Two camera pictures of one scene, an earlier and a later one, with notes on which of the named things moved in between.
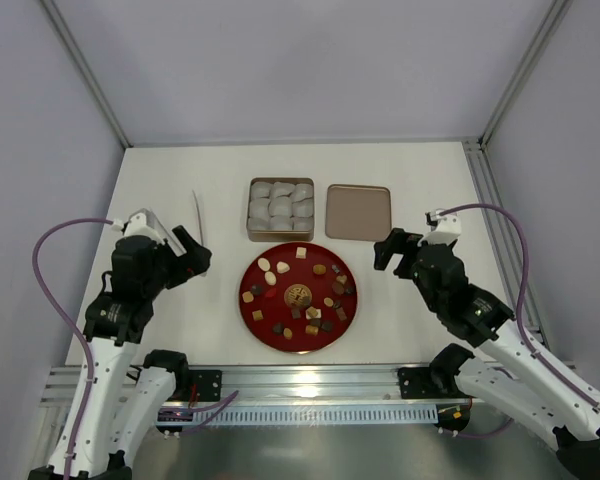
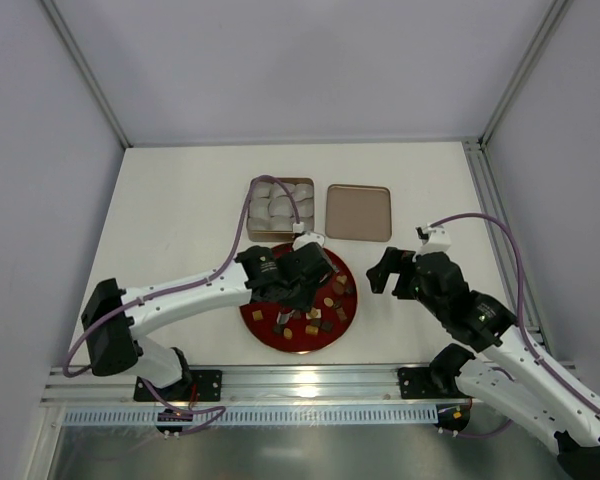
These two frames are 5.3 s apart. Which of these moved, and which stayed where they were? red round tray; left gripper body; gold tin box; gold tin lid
Moved: left gripper body
Stayed: red round tray; gold tin lid; gold tin box
